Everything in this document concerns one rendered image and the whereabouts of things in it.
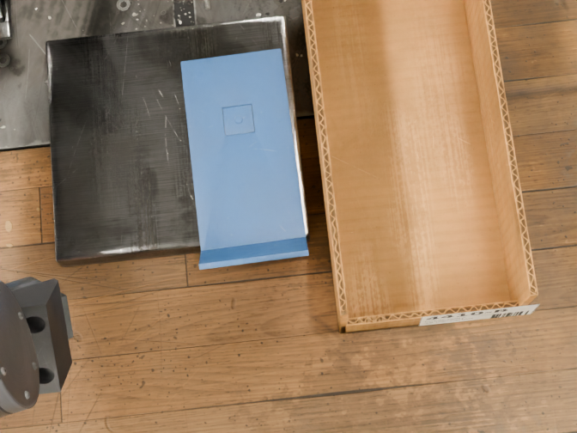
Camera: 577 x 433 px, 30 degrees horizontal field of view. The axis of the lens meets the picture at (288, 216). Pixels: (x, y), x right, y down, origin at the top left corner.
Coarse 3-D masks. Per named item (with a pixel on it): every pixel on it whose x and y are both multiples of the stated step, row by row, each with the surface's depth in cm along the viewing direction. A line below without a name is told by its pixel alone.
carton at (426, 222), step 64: (320, 0) 77; (384, 0) 77; (448, 0) 77; (320, 64) 76; (384, 64) 76; (448, 64) 76; (320, 128) 68; (384, 128) 75; (448, 128) 74; (384, 192) 74; (448, 192) 73; (512, 192) 67; (384, 256) 72; (448, 256) 72; (512, 256) 69; (384, 320) 69; (448, 320) 71
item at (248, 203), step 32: (192, 64) 74; (224, 64) 74; (256, 64) 74; (192, 96) 74; (224, 96) 74; (256, 96) 74; (192, 128) 73; (224, 128) 73; (256, 128) 73; (288, 128) 73; (192, 160) 73; (224, 160) 72; (256, 160) 72; (288, 160) 72; (224, 192) 72; (256, 192) 72; (288, 192) 72; (224, 224) 71; (256, 224) 71; (288, 224) 71; (224, 256) 69; (256, 256) 68; (288, 256) 68
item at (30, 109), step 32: (32, 0) 79; (64, 0) 79; (96, 0) 79; (160, 0) 78; (192, 0) 78; (224, 0) 78; (256, 0) 78; (288, 0) 78; (32, 32) 78; (64, 32) 78; (96, 32) 78; (288, 32) 77; (32, 64) 77; (0, 96) 77; (32, 96) 77; (0, 128) 76; (32, 128) 76
